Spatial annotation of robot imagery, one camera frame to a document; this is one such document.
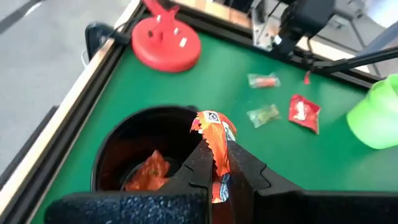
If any silver metal mounting bracket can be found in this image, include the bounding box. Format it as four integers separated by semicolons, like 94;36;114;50
251;6;282;52

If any red Skittles candy pouch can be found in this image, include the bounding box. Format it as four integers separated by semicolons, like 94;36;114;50
288;93;322;134

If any clear-wrapped orange jelly candy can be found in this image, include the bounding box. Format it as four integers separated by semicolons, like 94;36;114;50
248;72;282;90

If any red desk lamp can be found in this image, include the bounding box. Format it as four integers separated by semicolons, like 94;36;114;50
131;0;202;74

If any lime green plastic bowl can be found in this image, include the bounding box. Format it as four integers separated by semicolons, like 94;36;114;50
346;73;398;150

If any black plastic bucket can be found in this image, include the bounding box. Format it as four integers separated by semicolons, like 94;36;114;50
90;105;206;192

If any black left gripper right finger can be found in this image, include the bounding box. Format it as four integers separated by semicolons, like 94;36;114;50
226;139;398;224

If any clear-wrapped green jelly candy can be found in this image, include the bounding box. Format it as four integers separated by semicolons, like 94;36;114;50
246;104;282;129

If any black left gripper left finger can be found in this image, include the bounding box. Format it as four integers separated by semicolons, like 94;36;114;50
45;139;215;224

